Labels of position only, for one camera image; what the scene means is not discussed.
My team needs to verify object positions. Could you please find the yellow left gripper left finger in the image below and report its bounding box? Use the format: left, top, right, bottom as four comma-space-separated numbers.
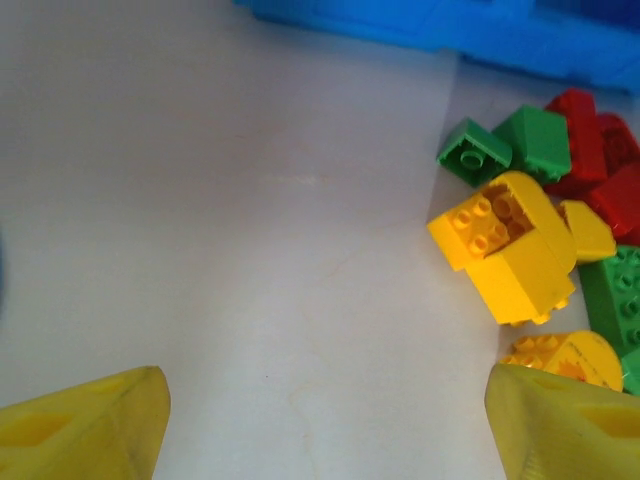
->
0, 365, 173, 480

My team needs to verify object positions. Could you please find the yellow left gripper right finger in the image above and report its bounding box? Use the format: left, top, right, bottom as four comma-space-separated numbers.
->
485, 363, 640, 480

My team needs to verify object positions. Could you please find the rounded yellow lego brick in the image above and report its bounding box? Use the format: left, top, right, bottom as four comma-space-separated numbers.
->
498, 329, 625, 395

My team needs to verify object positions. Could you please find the long green lego brick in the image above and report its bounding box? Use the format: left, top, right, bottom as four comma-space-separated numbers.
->
578, 244, 640, 357

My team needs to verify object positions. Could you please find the red lego brick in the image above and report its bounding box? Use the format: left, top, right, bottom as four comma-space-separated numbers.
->
543, 87, 609, 197
596, 112, 640, 174
585, 162, 640, 247

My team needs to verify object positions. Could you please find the blue three-compartment bin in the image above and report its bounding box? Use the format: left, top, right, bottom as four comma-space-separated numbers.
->
232, 0, 640, 96

